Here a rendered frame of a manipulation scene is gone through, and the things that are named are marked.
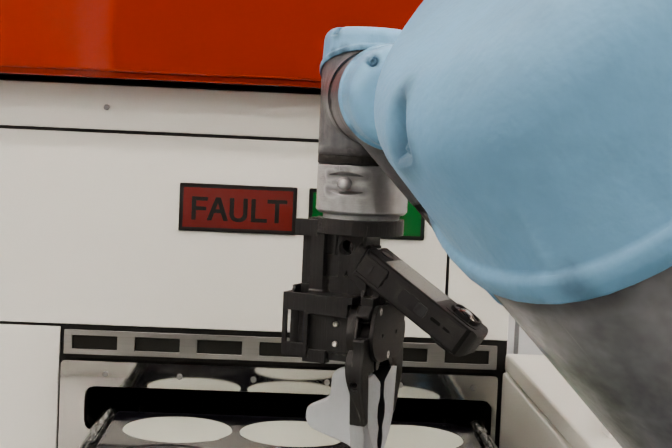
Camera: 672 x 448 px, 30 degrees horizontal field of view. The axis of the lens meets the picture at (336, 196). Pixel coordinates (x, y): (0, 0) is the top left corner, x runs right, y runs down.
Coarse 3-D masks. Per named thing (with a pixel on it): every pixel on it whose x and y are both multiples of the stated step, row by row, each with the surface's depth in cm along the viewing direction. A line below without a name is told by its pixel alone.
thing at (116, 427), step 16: (128, 416) 120; (144, 416) 121; (160, 416) 121; (176, 416) 122; (192, 416) 122; (208, 416) 122; (224, 416) 122; (240, 416) 123; (256, 416) 123; (112, 432) 114; (464, 432) 120
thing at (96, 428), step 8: (104, 408) 123; (112, 408) 123; (104, 416) 119; (112, 416) 121; (96, 424) 116; (104, 424) 116; (88, 432) 113; (96, 432) 113; (104, 432) 115; (88, 440) 110; (96, 440) 111
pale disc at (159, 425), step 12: (144, 420) 119; (156, 420) 120; (168, 420) 120; (180, 420) 120; (192, 420) 120; (204, 420) 120; (132, 432) 115; (144, 432) 115; (156, 432) 115; (168, 432) 115; (180, 432) 115; (192, 432) 116; (204, 432) 116; (216, 432) 116; (228, 432) 116
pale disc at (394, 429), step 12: (396, 432) 119; (408, 432) 119; (420, 432) 120; (432, 432) 120; (444, 432) 120; (396, 444) 114; (408, 444) 115; (420, 444) 115; (432, 444) 115; (444, 444) 115; (456, 444) 116
